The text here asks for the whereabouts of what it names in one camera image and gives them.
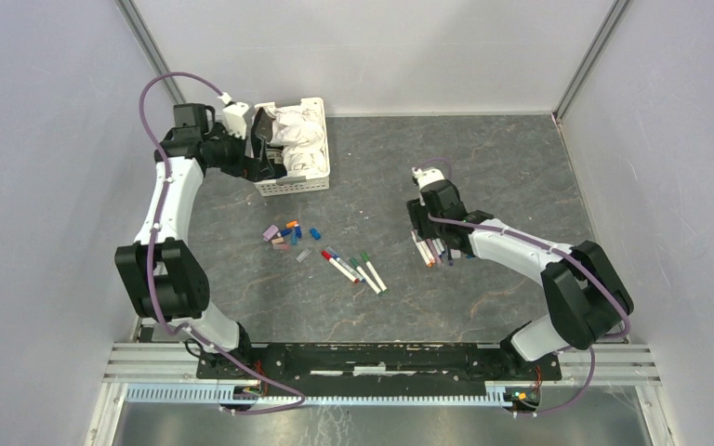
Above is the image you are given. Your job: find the pink highlighter cap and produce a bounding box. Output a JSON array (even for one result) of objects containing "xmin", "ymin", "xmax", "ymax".
[{"xmin": 262, "ymin": 225, "xmax": 280, "ymax": 242}]

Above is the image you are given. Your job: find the clear pen cap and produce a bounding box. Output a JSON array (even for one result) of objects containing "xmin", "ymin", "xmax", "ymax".
[{"xmin": 296, "ymin": 248, "xmax": 311, "ymax": 263}]

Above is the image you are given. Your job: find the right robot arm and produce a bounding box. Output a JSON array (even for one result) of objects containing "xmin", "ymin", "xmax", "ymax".
[{"xmin": 406, "ymin": 169, "xmax": 634, "ymax": 379}]

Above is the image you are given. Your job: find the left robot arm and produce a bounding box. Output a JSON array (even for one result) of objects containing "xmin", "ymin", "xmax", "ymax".
[{"xmin": 114, "ymin": 103, "xmax": 285, "ymax": 379}]

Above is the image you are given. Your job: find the black printed shirt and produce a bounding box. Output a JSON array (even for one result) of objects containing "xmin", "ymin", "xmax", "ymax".
[{"xmin": 250, "ymin": 108, "xmax": 287, "ymax": 182}]

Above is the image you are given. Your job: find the white plastic basket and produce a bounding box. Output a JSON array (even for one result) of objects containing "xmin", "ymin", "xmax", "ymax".
[{"xmin": 254, "ymin": 97, "xmax": 331, "ymax": 197}]

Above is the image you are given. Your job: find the white crumpled cloth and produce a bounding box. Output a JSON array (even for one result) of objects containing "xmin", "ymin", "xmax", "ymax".
[{"xmin": 265, "ymin": 104, "xmax": 327, "ymax": 177}]

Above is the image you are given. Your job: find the red cap marker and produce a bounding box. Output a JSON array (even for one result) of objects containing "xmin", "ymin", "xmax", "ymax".
[{"xmin": 321, "ymin": 251, "xmax": 360, "ymax": 283}]

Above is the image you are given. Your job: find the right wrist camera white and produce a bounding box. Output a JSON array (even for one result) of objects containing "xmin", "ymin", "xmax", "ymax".
[{"xmin": 412, "ymin": 167, "xmax": 446, "ymax": 204}]

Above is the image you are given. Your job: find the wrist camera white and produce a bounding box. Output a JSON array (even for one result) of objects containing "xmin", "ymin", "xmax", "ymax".
[
  {"xmin": 412, "ymin": 167, "xmax": 446, "ymax": 204},
  {"xmin": 222, "ymin": 101, "xmax": 250, "ymax": 139}
]

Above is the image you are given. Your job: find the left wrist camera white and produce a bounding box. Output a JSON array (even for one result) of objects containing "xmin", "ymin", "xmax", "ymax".
[{"xmin": 222, "ymin": 101, "xmax": 250, "ymax": 139}]

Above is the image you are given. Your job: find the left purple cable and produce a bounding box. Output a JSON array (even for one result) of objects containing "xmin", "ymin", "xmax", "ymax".
[{"xmin": 139, "ymin": 72, "xmax": 308, "ymax": 416}]

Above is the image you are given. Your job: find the purple cable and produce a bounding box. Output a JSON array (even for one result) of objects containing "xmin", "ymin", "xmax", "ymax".
[
  {"xmin": 413, "ymin": 157, "xmax": 633, "ymax": 418},
  {"xmin": 139, "ymin": 72, "xmax": 308, "ymax": 416}
]

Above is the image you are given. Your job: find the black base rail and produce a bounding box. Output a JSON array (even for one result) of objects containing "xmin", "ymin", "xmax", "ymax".
[{"xmin": 187, "ymin": 342, "xmax": 562, "ymax": 400}]

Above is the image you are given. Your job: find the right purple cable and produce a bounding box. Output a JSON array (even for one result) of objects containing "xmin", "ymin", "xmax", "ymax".
[{"xmin": 413, "ymin": 157, "xmax": 633, "ymax": 418}]

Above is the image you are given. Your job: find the cable duct comb strip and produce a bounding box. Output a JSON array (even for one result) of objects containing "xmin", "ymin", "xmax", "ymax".
[{"xmin": 124, "ymin": 384, "xmax": 509, "ymax": 408}]

